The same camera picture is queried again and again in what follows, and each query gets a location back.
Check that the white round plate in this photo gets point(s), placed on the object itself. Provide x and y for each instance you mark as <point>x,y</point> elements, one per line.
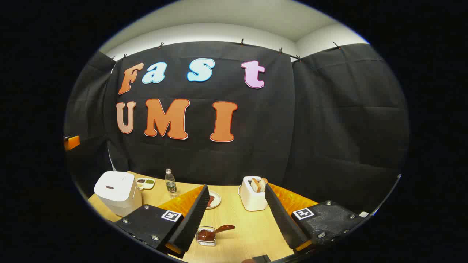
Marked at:
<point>216,199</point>

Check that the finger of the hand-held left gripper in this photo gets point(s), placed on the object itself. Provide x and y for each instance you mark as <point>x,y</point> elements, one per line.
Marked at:
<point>71,142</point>

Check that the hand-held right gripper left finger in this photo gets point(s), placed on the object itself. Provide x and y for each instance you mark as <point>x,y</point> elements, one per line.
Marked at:
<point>193,215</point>

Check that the white divided condiment dish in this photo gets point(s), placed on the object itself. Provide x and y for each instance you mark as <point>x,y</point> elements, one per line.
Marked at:
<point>145,183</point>

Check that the clear plastic water bottle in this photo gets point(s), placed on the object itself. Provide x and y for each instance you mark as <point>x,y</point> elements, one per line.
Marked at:
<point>170,184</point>

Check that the small black block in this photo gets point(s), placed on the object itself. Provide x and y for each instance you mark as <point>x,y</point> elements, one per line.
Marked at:
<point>261,258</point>

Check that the toasted bread slice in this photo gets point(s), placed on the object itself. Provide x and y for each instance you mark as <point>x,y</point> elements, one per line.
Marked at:
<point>263,183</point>
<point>255,185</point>

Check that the brown wooden spoon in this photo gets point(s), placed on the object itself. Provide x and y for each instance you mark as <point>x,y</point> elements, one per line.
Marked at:
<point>219,231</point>

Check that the black backdrop cloth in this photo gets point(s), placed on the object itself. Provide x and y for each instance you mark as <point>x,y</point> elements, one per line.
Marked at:
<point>310,128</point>

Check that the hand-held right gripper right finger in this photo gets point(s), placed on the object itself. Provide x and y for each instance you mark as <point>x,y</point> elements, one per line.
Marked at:
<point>283,219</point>

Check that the red meat piece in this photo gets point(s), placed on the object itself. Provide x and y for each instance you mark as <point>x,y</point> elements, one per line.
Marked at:
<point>211,201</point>

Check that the white toaster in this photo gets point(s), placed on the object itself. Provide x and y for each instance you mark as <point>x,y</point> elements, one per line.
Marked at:
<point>252,201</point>

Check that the white rice cooker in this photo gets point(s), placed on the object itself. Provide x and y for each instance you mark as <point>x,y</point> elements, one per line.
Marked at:
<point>117,191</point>

